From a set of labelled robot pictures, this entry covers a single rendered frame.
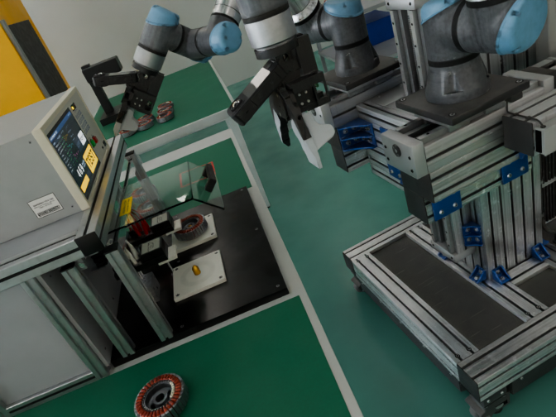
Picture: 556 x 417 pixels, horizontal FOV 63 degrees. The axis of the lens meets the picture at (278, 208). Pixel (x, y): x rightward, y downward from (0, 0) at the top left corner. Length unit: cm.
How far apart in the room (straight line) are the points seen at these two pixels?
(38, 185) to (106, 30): 542
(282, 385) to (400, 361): 99
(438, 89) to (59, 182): 90
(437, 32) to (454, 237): 81
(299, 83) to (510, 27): 45
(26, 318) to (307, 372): 62
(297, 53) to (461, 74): 51
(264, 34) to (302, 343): 64
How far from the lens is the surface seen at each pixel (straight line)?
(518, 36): 104
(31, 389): 130
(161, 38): 126
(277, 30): 72
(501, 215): 171
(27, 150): 110
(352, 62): 157
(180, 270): 136
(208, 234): 146
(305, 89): 76
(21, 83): 482
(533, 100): 132
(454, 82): 117
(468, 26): 108
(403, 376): 186
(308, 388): 95
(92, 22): 649
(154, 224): 148
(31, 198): 115
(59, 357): 122
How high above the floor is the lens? 149
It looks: 29 degrees down
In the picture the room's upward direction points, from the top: 21 degrees counter-clockwise
